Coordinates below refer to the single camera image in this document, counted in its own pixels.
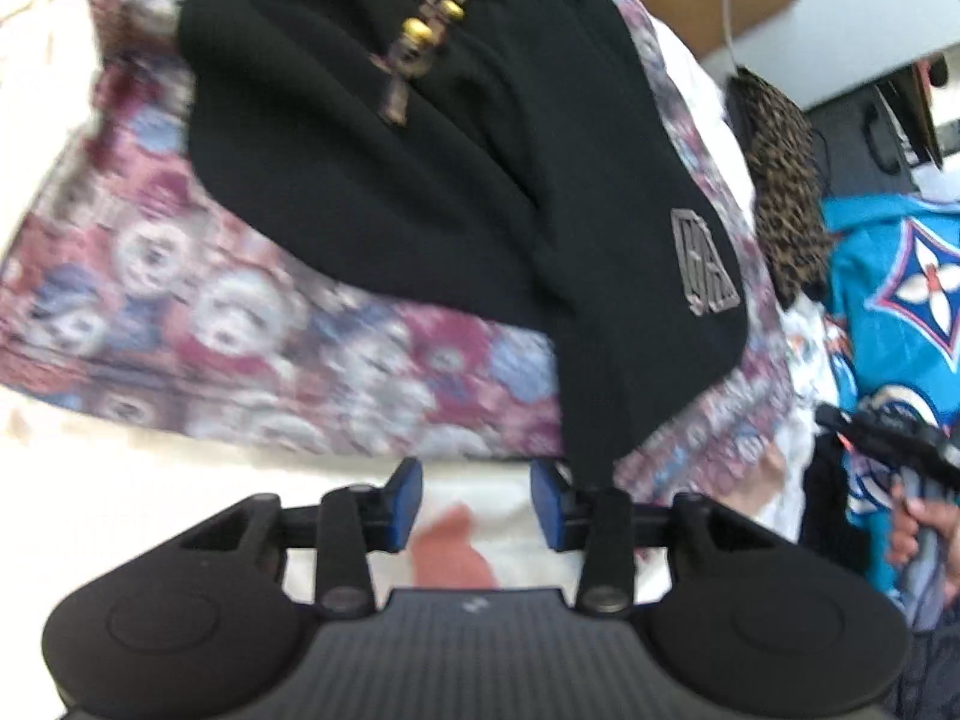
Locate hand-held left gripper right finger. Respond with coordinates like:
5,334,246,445
529,457,758,614

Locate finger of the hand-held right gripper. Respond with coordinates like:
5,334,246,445
816,403,901,458

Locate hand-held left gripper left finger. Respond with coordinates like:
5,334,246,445
180,457,425,616

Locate black bear-print shorts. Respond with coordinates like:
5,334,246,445
0,0,796,511

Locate person's right hand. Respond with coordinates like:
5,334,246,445
889,487,960,571

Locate white printed garment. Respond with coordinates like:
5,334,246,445
780,292,852,533

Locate teal printed jersey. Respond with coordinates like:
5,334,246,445
821,191,960,608

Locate person's grey trouser leg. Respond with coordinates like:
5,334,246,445
892,570,960,720

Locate leopard print garment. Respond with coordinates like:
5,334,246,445
724,66,833,308

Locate cream bear-print bed sheet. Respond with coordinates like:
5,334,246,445
0,0,807,720

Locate grey laptop bag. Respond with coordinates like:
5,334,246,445
806,79,927,200

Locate white cable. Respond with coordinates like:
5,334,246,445
705,0,740,68

